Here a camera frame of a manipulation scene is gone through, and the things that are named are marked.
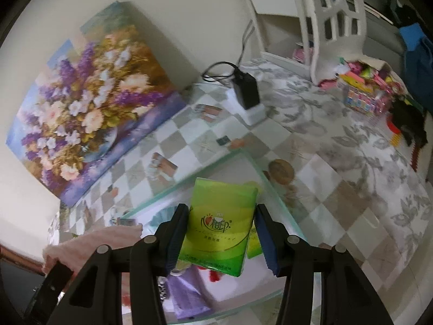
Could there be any red flower hair tie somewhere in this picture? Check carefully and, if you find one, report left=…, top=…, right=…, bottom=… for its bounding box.
left=198, top=266, right=225, bottom=283

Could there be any pink fluffy towel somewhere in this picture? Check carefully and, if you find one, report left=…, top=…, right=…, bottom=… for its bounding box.
left=42, top=223, right=143, bottom=312

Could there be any black cloth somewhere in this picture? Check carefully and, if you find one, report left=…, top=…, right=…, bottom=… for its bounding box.
left=391, top=96, right=427, bottom=150

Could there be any floral painting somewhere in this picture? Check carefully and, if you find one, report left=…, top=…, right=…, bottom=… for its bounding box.
left=6, top=1, right=187, bottom=208

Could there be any blue cloth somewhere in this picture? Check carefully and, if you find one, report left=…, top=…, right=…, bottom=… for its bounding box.
left=398, top=23, right=433, bottom=116

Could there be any green tissue pack with logo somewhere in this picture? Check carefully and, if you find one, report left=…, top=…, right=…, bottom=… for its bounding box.
left=176, top=177, right=259, bottom=277

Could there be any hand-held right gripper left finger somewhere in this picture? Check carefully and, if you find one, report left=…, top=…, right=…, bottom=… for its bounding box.
left=45, top=203, right=190, bottom=325

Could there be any white cable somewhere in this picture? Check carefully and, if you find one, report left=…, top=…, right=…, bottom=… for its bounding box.
left=237, top=20, right=255, bottom=68

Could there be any leopard print scrunchie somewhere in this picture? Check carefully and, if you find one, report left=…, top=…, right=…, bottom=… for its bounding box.
left=158, top=276, right=170, bottom=300

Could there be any white desk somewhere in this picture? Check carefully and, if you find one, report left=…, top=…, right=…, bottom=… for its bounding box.
left=238, top=0, right=339, bottom=75

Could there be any cardboard box of colourful toys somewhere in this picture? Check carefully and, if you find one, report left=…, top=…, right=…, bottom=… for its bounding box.
left=335, top=57, right=405, bottom=117

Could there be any black charger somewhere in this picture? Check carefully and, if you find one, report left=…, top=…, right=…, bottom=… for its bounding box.
left=233, top=68, right=261, bottom=111

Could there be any purple tissue packet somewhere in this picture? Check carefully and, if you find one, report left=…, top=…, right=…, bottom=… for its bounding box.
left=166, top=266, right=214, bottom=319

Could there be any white chair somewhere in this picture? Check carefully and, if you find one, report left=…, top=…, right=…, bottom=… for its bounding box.
left=299, top=0, right=368, bottom=85

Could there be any black cable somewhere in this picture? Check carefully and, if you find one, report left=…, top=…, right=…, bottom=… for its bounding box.
left=202, top=61, right=242, bottom=83

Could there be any glass box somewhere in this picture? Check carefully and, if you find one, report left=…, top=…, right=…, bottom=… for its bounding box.
left=120, top=151, right=320, bottom=322

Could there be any white power strip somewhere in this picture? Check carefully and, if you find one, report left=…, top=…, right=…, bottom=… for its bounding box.
left=227, top=86, right=268, bottom=126

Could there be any plain green tissue pack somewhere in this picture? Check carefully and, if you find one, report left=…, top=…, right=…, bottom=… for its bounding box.
left=245, top=228, right=263, bottom=261

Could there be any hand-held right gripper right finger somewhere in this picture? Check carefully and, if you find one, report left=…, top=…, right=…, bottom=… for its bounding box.
left=254, top=203, right=389, bottom=325

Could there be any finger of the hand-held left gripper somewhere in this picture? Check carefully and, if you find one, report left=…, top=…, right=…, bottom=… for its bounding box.
left=30, top=261, right=74, bottom=325

